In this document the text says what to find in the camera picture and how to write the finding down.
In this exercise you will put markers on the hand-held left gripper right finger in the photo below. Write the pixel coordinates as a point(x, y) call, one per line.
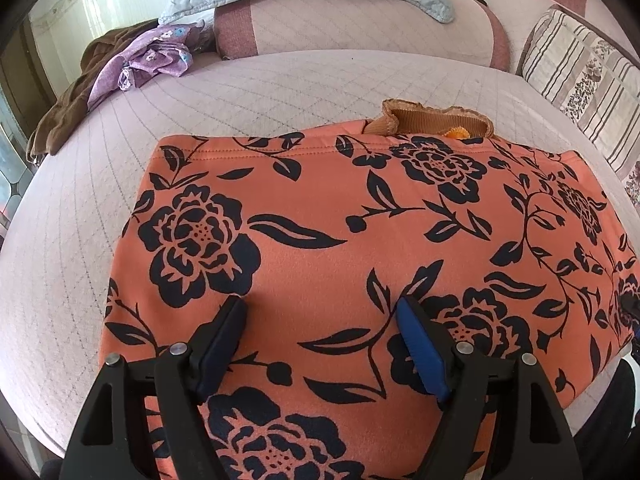
point(422, 350)

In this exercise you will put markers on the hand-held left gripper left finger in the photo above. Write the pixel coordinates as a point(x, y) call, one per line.
point(220, 346)

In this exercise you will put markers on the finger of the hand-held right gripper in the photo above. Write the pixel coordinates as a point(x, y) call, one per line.
point(631, 306)

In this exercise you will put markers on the orange floral blouse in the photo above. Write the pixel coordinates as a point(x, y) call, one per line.
point(325, 260)

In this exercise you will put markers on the striped floral cushion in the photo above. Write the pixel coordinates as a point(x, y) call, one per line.
point(585, 80)

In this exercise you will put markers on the stained glass window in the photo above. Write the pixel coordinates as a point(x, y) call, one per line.
point(12, 170)

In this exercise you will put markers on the brown garment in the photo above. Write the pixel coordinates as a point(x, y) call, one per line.
point(65, 115)

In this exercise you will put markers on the purple floral cloth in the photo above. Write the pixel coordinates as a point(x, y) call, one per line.
point(150, 55)

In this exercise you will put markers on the pink sofa bolster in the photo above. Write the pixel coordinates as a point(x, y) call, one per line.
point(350, 25)

